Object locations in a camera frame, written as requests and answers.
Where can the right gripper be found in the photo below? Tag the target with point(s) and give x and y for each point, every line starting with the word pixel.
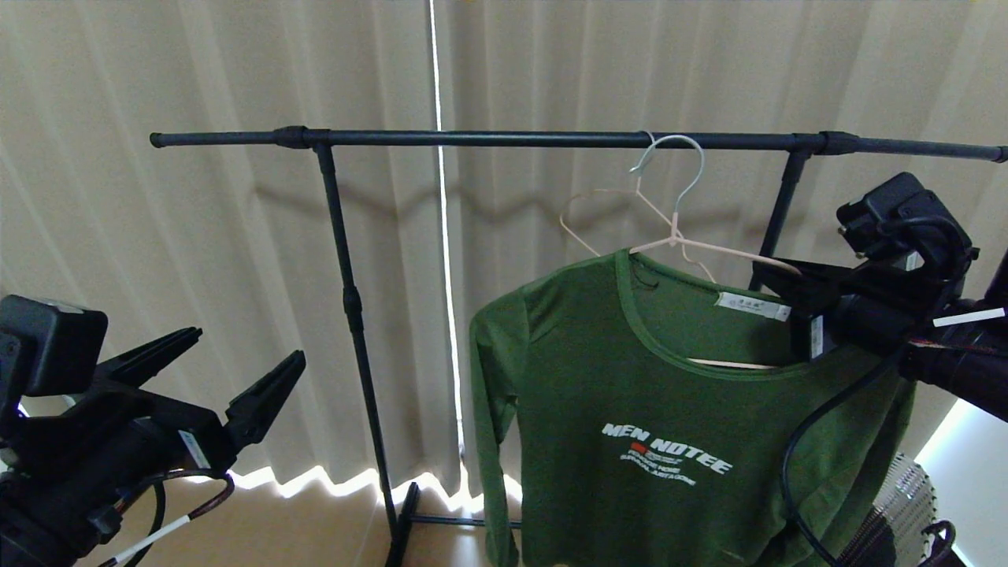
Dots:
pixel 866 327

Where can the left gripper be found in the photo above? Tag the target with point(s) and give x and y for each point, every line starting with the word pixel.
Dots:
pixel 118 441

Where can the pink clothes hanger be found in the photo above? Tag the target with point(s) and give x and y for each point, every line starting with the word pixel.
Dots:
pixel 598 190
pixel 676 224

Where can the green shirt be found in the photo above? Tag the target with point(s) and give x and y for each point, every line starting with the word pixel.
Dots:
pixel 630 378

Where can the white laundry basket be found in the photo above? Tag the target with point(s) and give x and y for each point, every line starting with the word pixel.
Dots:
pixel 898 496

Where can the black clothes rack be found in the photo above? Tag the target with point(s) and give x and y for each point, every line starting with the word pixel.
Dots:
pixel 472 139

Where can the beige curtain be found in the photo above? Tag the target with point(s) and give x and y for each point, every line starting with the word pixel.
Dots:
pixel 197 276

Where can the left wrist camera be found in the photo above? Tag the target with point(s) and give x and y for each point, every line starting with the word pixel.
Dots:
pixel 47 346

